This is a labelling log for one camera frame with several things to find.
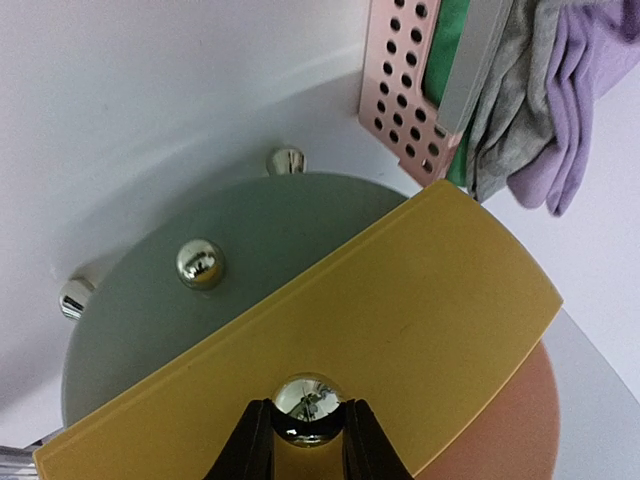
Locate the green tie-dye garment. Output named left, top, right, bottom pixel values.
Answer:
left=422, top=0, right=470, bottom=188

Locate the grey garment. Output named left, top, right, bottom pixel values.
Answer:
left=466, top=1, right=563, bottom=202

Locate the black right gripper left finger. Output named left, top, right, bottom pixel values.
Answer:
left=204, top=399, right=275, bottom=480

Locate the purple garment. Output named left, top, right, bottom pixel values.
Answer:
left=507, top=1, right=639, bottom=217

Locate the white cylindrical container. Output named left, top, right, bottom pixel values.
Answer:
left=35, top=173, right=562, bottom=479

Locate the pink perforated plastic basket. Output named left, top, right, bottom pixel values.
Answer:
left=358, top=0, right=463, bottom=187

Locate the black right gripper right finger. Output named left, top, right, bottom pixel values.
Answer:
left=342, top=399, right=413, bottom=480

